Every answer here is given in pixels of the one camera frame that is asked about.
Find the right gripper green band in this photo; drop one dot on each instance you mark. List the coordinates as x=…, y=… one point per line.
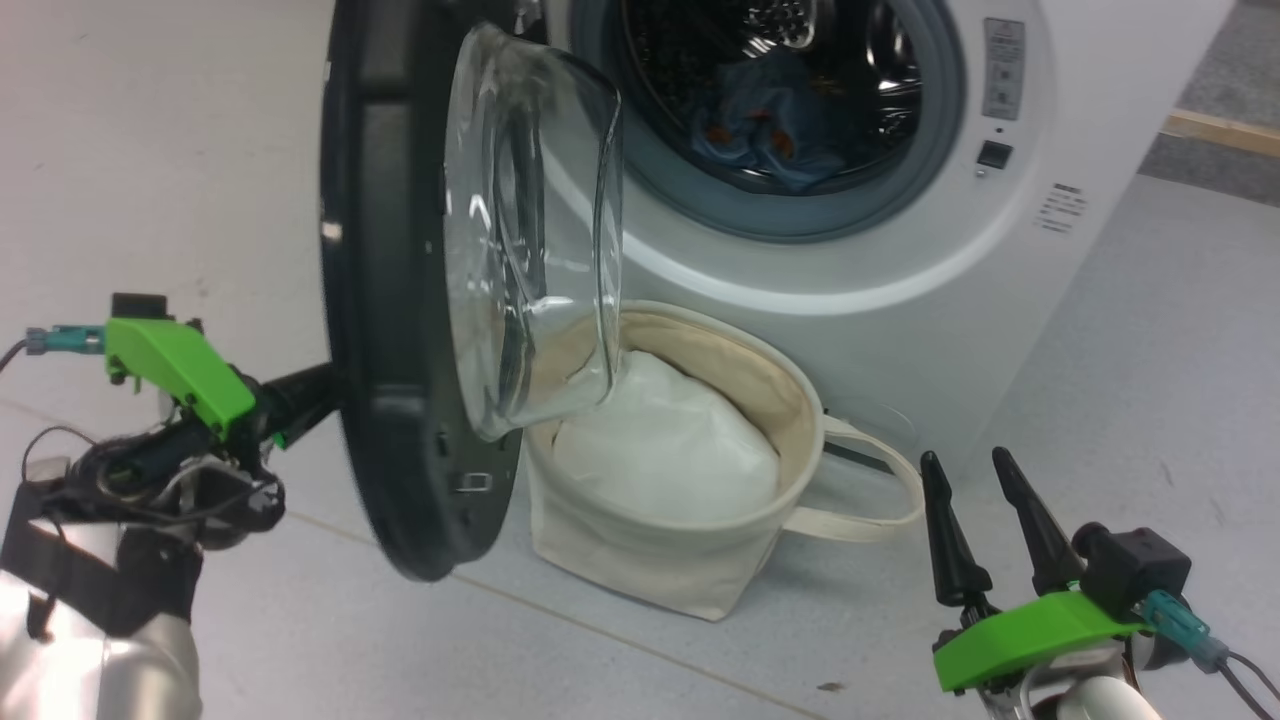
x=1030, y=630

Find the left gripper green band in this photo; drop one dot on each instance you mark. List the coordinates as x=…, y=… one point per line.
x=175, y=365

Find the black round glass washer door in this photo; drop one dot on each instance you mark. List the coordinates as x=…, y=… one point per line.
x=380, y=250

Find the blue bear-print garment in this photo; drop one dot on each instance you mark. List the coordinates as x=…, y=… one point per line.
x=770, y=150

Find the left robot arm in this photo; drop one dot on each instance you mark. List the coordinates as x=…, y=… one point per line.
x=90, y=660

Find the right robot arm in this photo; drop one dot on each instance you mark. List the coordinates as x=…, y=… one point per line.
x=1100, y=700

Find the white front-load washing machine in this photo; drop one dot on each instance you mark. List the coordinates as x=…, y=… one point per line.
x=900, y=320

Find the white cloth basket liner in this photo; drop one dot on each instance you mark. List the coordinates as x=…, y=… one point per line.
x=670, y=450

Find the cream canvas laundry basket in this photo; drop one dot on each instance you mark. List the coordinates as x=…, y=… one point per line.
x=640, y=560

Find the grey rubber door gasket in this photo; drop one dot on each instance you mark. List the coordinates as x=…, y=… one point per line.
x=800, y=215

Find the black door latch socket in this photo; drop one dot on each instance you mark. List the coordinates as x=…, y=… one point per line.
x=995, y=155

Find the wooden baseboard strip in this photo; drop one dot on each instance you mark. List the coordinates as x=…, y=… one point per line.
x=1220, y=132

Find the grey instruction label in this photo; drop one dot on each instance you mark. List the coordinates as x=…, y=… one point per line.
x=1003, y=70

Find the steel perforated washer drum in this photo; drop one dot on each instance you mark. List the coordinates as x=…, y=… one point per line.
x=880, y=60

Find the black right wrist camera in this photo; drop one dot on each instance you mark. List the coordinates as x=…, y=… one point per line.
x=1140, y=565

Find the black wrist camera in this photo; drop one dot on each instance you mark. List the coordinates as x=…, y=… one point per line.
x=1140, y=565
x=138, y=305

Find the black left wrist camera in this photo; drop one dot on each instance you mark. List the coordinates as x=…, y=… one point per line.
x=138, y=305

